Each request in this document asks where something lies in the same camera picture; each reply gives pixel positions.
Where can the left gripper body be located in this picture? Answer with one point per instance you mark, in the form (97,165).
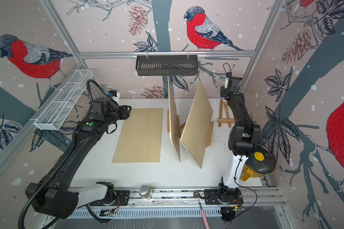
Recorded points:
(122,113)

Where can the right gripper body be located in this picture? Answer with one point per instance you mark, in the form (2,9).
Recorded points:
(225,91)

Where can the plywood board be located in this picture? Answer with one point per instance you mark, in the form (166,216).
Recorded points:
(197,126)
(140,137)
(174,124)

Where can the wooden easel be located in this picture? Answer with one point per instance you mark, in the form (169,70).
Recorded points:
(224,117)
(168,120)
(209,134)

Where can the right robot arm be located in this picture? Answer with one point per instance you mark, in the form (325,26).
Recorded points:
(242,141)

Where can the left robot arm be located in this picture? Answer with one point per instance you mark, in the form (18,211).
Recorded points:
(51,196)

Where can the black hanging basket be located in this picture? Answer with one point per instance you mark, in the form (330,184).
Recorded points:
(167,65)

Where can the green circuit board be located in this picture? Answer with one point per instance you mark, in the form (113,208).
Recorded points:
(107,213)

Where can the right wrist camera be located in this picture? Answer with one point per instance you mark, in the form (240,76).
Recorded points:
(227,80)

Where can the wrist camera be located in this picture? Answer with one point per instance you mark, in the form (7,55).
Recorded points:
(227,80)
(115,95)

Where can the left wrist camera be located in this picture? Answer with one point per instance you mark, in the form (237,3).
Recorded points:
(115,95)

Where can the white wire mesh basket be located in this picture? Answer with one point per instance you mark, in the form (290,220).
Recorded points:
(65,98)

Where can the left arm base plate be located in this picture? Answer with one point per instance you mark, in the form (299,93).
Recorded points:
(123,197)

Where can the pink handled spoon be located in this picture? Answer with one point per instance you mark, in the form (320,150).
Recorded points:
(196,195)

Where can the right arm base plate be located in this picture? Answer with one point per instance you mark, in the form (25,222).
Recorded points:
(228,196)

